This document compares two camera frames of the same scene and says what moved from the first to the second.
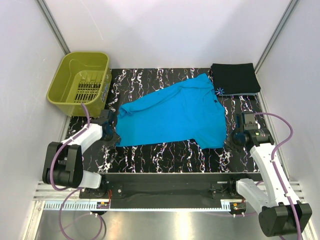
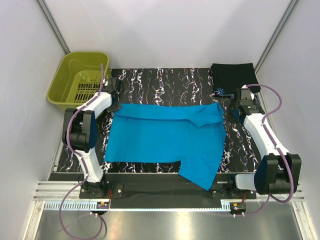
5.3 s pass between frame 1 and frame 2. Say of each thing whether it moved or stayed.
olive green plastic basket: stayed
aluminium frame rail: stayed
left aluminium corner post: stayed
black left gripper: moved
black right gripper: moved
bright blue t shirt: moved
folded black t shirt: stayed
